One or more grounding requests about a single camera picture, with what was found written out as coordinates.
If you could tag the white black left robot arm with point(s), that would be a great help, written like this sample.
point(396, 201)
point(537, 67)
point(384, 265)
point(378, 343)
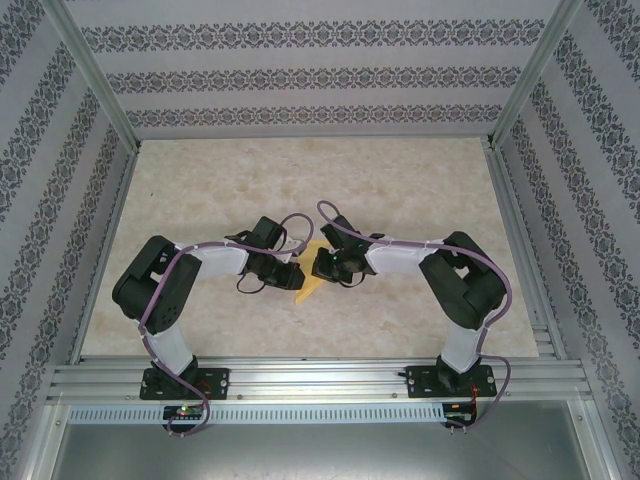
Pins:
point(150, 280)

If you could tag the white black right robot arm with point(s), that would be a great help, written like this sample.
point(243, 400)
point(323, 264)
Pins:
point(470, 290)

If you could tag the grey sheet metal panel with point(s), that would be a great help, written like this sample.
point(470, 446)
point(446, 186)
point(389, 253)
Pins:
point(320, 450)

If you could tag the circuit board with green light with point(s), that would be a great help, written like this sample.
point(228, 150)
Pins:
point(182, 411)

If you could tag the small green circuit board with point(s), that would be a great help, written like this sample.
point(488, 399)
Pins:
point(457, 412)

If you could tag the aluminium mounting rail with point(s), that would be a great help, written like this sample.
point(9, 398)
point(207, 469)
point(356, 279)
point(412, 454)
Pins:
point(315, 375)

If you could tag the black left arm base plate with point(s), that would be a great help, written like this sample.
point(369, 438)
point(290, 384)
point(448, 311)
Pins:
point(215, 382)

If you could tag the aluminium side frame rail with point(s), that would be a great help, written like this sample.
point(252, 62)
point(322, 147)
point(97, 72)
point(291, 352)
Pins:
point(525, 260)
point(102, 260)

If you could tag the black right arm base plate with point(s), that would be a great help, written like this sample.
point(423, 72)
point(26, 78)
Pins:
point(420, 382)

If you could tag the aluminium frame post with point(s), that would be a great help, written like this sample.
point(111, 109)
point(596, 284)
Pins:
point(530, 75)
point(95, 75)

